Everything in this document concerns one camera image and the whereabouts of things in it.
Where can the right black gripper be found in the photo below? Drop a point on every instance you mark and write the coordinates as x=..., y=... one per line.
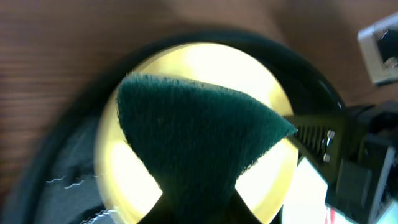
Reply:
x=356, y=155

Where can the light green plate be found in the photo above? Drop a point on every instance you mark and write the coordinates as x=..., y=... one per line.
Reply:
x=305, y=201

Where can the green yellow sponge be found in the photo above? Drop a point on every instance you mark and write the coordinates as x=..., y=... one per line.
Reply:
x=196, y=139

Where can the black round tray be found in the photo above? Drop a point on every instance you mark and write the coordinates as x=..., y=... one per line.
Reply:
x=60, y=185

